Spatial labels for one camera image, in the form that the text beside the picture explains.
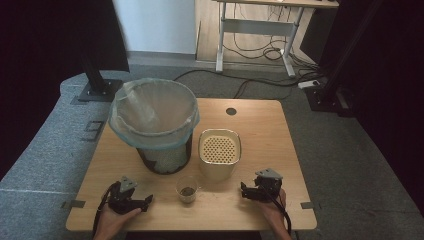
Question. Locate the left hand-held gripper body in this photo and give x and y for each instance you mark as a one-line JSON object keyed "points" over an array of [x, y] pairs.
{"points": [[121, 200]]}

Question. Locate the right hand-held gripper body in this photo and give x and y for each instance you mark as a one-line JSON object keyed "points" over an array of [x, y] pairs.
{"points": [[268, 185]]}

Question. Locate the person's left hand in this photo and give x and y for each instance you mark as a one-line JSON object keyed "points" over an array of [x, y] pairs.
{"points": [[111, 221]]}

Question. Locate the person's right hand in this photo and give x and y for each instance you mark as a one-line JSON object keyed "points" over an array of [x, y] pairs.
{"points": [[275, 213]]}

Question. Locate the clear glass cup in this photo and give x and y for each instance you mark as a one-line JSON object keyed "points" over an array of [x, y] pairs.
{"points": [[187, 191]]}

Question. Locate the black mesh trash bin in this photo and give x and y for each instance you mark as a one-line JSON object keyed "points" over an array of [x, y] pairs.
{"points": [[165, 161]]}

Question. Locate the grey tape strip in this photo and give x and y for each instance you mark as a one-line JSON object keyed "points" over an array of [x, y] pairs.
{"points": [[74, 204], [308, 205]]}

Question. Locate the cream container with perforated strainer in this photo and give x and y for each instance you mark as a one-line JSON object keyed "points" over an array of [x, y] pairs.
{"points": [[219, 151]]}

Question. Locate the dark round table grommet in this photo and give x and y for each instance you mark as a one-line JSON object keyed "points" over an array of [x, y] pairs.
{"points": [[231, 111]]}

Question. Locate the clear plastic bin liner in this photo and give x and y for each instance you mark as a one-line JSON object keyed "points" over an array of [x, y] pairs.
{"points": [[153, 110]]}

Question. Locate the black metal stand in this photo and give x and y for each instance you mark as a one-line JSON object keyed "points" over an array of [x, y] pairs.
{"points": [[98, 80], [328, 96]]}

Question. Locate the white power strip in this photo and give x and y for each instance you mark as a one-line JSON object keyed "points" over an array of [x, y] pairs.
{"points": [[308, 84]]}

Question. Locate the black curtain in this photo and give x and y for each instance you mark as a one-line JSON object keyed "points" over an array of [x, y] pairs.
{"points": [[393, 83], [40, 50]]}

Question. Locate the white desk frame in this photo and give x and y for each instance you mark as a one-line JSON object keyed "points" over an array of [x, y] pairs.
{"points": [[256, 27]]}

